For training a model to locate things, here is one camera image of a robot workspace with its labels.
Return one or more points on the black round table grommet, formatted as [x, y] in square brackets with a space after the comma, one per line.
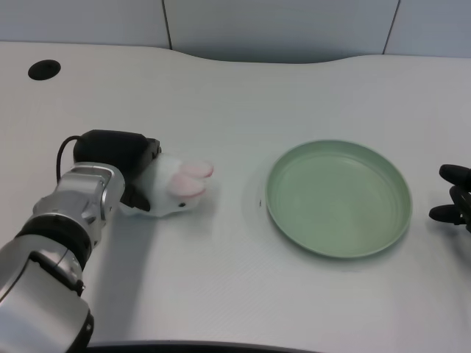
[44, 69]

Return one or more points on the white plush rabbit doll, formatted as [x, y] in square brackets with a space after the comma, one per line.
[173, 184]

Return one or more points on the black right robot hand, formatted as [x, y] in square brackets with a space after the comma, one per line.
[458, 206]

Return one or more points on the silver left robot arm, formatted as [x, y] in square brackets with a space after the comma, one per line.
[55, 235]

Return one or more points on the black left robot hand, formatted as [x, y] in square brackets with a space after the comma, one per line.
[110, 150]

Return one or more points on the green round plate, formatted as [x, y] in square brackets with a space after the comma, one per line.
[338, 200]

